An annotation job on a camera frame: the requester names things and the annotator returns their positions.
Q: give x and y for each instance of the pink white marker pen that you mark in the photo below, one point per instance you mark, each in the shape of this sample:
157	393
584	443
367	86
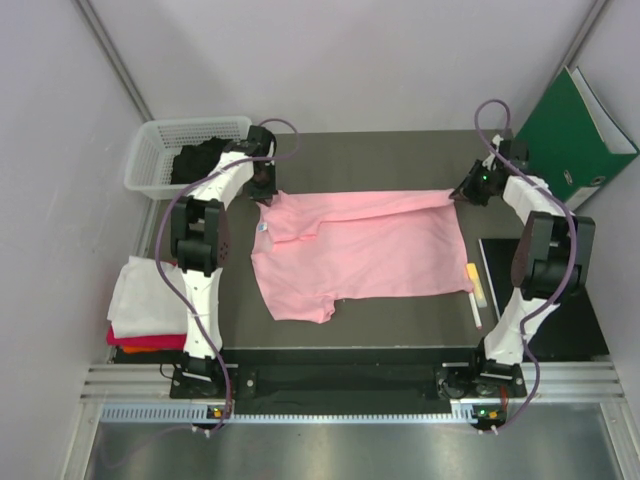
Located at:
475	312

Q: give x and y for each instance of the black t shirt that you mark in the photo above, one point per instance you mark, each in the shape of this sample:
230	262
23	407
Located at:
195	162

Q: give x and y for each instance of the aluminium frame rail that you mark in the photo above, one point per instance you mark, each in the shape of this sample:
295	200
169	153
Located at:
560	382

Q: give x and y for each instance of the white plastic basket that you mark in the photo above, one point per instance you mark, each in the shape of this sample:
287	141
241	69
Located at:
150	162

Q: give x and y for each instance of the grey slotted cable duct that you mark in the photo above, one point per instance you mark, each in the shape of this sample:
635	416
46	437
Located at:
460	413

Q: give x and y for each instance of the orange folded t shirt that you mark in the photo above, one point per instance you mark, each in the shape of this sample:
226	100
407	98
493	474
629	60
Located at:
131	350

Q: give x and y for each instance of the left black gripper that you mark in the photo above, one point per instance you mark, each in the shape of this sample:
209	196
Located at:
263	194

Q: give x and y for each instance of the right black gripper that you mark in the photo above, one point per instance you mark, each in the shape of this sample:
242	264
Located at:
466	191

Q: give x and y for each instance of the red folded t shirt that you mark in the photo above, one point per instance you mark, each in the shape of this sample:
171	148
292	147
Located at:
166	342

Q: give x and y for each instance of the white folded t shirt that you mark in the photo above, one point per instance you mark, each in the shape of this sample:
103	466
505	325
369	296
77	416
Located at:
143	305

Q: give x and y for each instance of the pink t shirt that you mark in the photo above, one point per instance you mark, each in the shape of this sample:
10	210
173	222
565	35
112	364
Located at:
311	250

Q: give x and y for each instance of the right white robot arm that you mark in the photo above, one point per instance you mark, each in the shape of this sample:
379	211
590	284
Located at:
550	263

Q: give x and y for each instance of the green ring binder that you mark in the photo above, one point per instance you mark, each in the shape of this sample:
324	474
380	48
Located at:
574	144

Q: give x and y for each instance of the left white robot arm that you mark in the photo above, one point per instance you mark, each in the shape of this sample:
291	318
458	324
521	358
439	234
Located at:
200	244

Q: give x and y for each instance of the yellow highlighter pen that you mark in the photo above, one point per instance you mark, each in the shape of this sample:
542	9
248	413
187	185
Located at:
478	290

